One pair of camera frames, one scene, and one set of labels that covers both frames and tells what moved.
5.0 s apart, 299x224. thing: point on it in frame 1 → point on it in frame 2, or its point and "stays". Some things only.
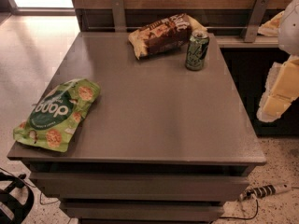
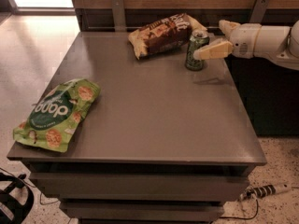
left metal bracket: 119,15 stays
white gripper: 290,28 → 245,40
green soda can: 197,49 stays
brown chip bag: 166,35 stays
